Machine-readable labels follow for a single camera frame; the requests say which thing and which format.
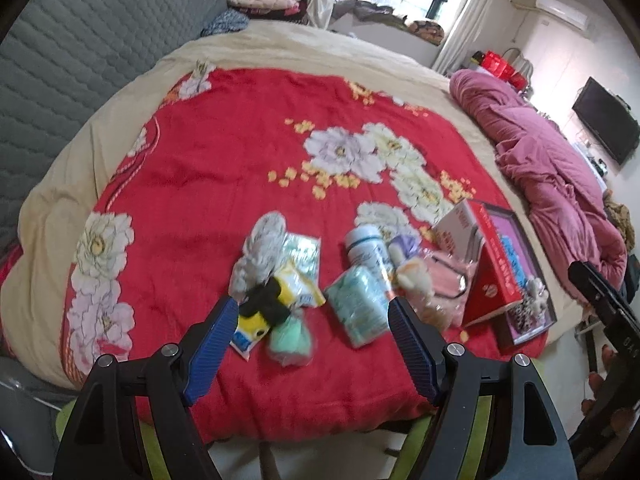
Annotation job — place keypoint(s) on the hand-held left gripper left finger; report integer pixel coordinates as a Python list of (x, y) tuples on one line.
[(215, 340)]

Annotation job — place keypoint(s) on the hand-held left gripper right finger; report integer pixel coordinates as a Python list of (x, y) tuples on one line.
[(410, 350)]

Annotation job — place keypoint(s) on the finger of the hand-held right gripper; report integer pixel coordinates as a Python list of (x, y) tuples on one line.
[(590, 280)]

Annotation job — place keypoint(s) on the red white box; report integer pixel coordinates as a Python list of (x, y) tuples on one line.
[(495, 285)]

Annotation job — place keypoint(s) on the white floral scrunchie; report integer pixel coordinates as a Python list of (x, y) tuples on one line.
[(260, 250)]

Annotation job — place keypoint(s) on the person's right hand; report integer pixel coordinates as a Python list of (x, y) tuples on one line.
[(620, 415)]

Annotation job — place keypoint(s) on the small white plush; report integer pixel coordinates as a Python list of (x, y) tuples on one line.
[(535, 292)]

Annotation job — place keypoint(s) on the brown fuzzy cloth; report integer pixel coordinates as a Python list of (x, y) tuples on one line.
[(620, 220)]

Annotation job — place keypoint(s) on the green tissue pack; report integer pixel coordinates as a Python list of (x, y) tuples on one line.
[(357, 305)]

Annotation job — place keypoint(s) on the leopard print scrunchie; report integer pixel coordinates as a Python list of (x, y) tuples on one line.
[(527, 320)]

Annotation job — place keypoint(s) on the mint green scrunchie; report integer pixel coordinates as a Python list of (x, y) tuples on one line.
[(292, 340)]

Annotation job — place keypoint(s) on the blue hair accessory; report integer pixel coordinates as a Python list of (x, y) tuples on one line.
[(512, 260)]

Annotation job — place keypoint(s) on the pink face mask bag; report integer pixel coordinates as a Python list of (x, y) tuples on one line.
[(450, 280)]

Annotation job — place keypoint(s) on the yellow packet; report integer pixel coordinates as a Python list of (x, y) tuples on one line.
[(300, 285)]

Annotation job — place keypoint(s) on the purple wrapped item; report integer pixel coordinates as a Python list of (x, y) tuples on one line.
[(402, 247)]

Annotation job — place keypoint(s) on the white bottle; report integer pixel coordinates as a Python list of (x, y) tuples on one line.
[(365, 250)]

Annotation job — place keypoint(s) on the green white packet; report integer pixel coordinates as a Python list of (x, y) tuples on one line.
[(302, 255)]

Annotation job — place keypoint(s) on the lime green cloth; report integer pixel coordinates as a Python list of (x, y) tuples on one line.
[(135, 440)]

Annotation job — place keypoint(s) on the pink quilt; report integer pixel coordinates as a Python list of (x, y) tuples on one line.
[(540, 160)]

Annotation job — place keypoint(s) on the black television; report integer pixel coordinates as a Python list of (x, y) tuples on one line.
[(605, 120)]

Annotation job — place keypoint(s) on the red floral blanket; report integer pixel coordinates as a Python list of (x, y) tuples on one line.
[(240, 160)]

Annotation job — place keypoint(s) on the grey plastic chair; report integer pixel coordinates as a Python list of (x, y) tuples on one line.
[(30, 385)]

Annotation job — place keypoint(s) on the red gift boxes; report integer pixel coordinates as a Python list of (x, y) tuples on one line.
[(500, 65)]

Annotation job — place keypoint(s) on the white air conditioner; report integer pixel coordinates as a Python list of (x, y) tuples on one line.
[(560, 10)]

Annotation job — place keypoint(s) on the patterned cushion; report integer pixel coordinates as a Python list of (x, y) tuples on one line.
[(425, 30)]

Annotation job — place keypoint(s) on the beige bed sheet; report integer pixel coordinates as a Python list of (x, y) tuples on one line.
[(295, 45)]

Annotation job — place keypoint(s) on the grey quilted headboard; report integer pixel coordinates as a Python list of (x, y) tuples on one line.
[(75, 60)]

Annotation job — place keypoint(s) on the blue patterned cloth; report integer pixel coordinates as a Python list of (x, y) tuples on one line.
[(227, 22)]

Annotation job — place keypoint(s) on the pile of dark clothes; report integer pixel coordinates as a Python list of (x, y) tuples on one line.
[(370, 10)]

